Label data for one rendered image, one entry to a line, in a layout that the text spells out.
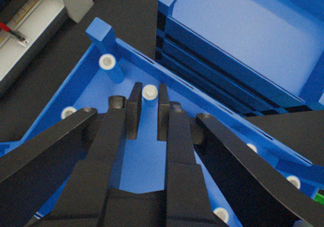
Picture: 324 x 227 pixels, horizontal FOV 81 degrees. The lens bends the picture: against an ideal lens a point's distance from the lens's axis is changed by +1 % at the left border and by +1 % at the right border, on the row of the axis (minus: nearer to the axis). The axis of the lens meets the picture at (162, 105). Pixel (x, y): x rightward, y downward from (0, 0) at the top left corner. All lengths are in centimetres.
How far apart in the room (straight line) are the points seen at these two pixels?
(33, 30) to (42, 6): 8
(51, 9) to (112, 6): 21
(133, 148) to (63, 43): 59
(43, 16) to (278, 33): 62
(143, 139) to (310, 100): 26
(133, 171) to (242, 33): 32
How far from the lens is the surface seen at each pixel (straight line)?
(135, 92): 16
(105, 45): 22
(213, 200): 24
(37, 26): 71
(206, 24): 40
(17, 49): 71
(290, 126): 83
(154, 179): 27
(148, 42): 73
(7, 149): 81
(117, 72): 23
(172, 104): 16
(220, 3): 43
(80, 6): 77
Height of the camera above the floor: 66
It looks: 83 degrees down
